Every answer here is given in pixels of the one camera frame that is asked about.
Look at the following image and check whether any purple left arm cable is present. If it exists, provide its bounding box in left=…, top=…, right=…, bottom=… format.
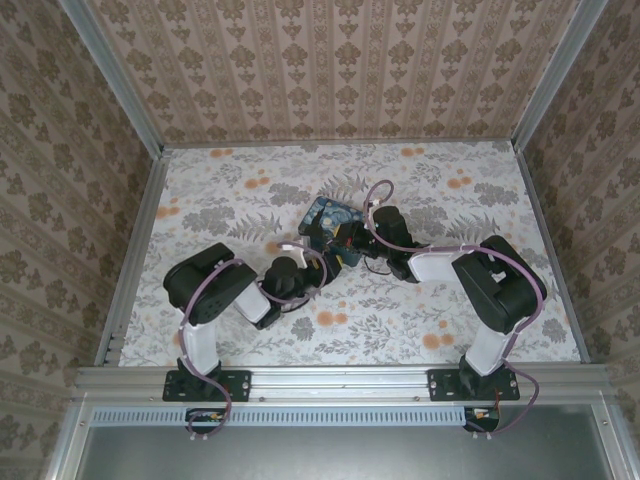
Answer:
left=177, top=239, right=331, bottom=444

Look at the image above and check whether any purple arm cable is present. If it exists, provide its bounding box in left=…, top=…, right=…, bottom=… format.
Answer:
left=177, top=239, right=331, bottom=444
left=362, top=179, right=548, bottom=441

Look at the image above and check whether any blue starry night tin box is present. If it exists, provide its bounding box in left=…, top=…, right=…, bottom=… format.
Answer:
left=298, top=195, right=367, bottom=274

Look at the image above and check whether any aluminium table edge rail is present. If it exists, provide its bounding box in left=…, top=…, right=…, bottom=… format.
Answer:
left=72, top=364, right=611, bottom=405

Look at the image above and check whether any aluminium side rail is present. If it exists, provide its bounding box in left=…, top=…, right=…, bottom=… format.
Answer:
left=512, top=139, right=609, bottom=369
left=94, top=146, right=174, bottom=369

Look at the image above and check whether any thin aluminium rear rail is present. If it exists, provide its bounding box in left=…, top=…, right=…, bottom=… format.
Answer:
left=162, top=140, right=519, bottom=150

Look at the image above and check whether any black connector board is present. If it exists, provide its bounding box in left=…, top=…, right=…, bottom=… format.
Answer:
left=462, top=405, right=501, bottom=434
left=185, top=407, right=227, bottom=435

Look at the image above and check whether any grey metal panel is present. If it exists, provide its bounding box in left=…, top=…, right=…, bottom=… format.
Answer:
left=74, top=405, right=614, bottom=480

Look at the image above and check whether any aluminium lower frame bar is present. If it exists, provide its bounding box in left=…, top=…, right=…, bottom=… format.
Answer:
left=44, top=399, right=96, bottom=480
left=589, top=402, right=624, bottom=480

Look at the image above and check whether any floral patterned table cover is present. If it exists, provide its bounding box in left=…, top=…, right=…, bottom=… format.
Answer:
left=119, top=142, right=584, bottom=369

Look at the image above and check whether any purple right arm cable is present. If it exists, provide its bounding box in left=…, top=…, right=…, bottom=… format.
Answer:
left=362, top=179, right=548, bottom=441

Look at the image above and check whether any aluminium upright post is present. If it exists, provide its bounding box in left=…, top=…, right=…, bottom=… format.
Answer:
left=512, top=0, right=611, bottom=151
left=58, top=0, right=166, bottom=154

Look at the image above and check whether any white slotted cable duct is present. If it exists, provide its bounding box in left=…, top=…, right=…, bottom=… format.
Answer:
left=92, top=405, right=474, bottom=427

